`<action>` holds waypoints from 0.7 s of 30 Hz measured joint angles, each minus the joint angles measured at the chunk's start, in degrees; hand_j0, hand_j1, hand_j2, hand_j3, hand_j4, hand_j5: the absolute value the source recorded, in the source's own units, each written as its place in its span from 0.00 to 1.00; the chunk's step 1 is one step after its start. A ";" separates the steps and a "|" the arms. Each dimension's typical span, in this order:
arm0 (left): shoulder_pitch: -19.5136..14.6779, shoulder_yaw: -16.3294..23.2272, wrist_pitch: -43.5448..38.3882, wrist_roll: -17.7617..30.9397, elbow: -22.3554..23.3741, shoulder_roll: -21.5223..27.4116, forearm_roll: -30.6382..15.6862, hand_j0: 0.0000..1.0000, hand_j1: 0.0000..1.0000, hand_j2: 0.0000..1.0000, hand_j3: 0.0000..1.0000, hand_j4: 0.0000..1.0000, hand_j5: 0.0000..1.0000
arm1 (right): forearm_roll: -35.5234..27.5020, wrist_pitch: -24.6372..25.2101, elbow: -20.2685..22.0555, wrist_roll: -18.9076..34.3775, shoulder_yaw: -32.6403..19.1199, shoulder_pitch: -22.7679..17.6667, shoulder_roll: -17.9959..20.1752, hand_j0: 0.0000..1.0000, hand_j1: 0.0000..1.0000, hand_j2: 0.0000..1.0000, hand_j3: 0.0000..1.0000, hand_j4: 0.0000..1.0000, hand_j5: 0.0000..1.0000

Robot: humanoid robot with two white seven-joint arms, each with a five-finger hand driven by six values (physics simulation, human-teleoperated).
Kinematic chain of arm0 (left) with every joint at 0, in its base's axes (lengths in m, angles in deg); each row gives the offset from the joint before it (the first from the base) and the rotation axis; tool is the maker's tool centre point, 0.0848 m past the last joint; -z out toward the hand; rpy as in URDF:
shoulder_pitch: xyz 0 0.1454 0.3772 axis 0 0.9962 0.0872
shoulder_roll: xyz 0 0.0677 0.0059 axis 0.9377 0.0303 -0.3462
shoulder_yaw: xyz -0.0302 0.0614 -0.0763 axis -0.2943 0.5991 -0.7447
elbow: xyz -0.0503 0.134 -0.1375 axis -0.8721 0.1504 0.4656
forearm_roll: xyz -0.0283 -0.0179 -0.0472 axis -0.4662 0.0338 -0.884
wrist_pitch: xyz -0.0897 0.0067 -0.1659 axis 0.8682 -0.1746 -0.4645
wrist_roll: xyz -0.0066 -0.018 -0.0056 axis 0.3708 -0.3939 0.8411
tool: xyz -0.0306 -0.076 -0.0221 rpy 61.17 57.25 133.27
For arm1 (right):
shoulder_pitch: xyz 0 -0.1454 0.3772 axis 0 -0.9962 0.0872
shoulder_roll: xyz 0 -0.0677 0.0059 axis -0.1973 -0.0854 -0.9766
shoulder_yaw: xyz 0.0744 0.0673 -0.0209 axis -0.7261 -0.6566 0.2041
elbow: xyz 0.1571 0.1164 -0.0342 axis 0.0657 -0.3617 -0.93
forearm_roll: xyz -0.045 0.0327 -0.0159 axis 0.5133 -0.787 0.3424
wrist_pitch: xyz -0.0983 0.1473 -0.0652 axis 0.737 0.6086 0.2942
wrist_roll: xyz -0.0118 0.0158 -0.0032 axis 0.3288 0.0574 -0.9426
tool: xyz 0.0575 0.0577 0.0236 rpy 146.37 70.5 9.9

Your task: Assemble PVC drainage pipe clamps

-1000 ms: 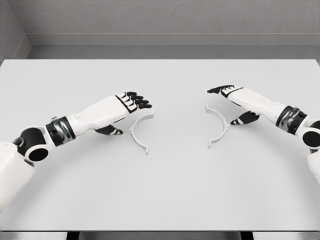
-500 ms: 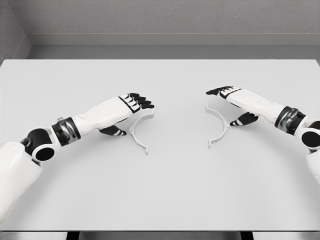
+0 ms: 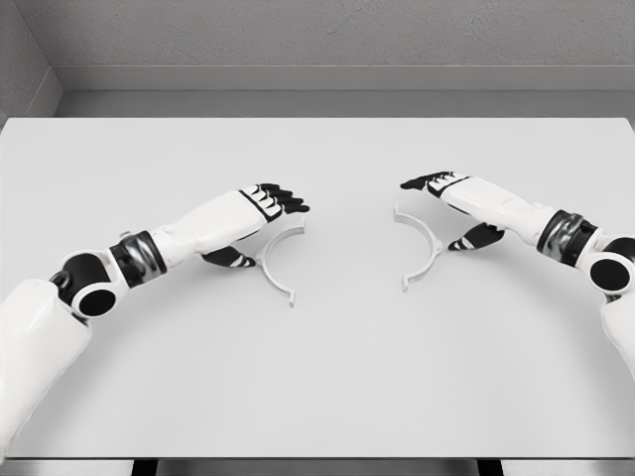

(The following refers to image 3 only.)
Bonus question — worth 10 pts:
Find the white table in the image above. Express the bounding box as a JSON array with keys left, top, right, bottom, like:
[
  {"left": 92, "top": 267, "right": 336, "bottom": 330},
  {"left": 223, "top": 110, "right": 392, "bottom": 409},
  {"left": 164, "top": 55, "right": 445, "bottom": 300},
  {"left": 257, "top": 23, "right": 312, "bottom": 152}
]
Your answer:
[{"left": 0, "top": 116, "right": 635, "bottom": 476}]

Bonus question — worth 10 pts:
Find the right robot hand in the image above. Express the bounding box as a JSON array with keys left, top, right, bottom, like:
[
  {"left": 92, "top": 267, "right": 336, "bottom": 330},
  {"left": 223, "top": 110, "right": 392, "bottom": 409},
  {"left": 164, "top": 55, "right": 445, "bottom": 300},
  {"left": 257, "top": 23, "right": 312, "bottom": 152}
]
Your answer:
[{"left": 399, "top": 170, "right": 518, "bottom": 253}]

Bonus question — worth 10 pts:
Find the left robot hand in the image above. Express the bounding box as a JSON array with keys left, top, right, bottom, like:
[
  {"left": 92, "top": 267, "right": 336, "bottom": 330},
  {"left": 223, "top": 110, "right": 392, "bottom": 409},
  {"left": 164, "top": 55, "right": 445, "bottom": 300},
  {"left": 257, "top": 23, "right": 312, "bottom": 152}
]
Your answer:
[{"left": 184, "top": 181, "right": 312, "bottom": 271}]

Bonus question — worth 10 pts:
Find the white half pipe clamp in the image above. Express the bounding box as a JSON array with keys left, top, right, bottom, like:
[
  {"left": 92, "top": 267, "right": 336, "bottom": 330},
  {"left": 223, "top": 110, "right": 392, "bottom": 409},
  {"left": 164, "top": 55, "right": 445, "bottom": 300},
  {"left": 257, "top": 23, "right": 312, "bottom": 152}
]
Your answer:
[
  {"left": 257, "top": 214, "right": 309, "bottom": 308},
  {"left": 392, "top": 203, "right": 444, "bottom": 294}
]

